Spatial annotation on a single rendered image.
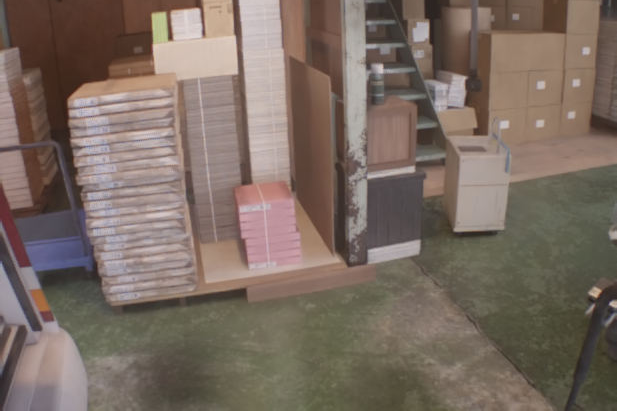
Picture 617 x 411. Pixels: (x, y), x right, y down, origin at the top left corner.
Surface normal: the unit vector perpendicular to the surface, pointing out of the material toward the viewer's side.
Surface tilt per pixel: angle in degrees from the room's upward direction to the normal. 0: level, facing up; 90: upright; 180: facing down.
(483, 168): 90
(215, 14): 89
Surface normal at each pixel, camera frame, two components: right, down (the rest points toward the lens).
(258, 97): 0.24, 0.33
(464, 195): -0.07, 0.35
